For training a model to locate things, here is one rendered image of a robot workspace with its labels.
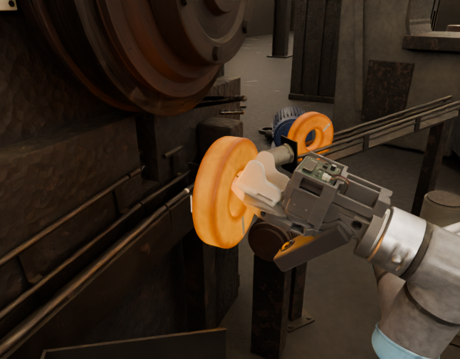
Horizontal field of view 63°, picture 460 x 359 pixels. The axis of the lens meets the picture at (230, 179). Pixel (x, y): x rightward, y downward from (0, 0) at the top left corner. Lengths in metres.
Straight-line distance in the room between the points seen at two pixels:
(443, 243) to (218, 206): 0.26
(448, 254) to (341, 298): 1.19
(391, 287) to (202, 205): 0.28
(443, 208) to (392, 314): 0.80
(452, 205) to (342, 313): 0.58
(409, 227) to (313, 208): 0.11
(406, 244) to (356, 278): 1.30
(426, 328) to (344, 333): 1.01
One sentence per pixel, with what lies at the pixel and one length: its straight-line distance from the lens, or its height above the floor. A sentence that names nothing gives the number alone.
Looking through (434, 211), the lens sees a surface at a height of 0.49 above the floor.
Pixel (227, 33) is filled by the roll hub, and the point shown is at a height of 1.02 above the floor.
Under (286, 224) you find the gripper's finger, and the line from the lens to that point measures 0.47.
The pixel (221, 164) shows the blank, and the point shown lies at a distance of 0.46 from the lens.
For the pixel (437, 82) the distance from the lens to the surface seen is 3.23.
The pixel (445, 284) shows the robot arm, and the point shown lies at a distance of 0.48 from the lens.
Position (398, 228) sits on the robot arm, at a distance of 0.47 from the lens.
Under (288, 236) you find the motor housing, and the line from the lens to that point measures 1.04.
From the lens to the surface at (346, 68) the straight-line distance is 3.43.
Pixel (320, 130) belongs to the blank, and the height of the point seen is 0.73.
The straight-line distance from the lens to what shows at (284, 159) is 1.09.
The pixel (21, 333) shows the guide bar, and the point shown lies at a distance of 0.58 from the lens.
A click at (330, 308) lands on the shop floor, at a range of 1.59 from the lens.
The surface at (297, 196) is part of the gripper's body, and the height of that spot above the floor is 0.85.
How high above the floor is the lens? 1.06
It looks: 25 degrees down
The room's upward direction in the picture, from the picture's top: straight up
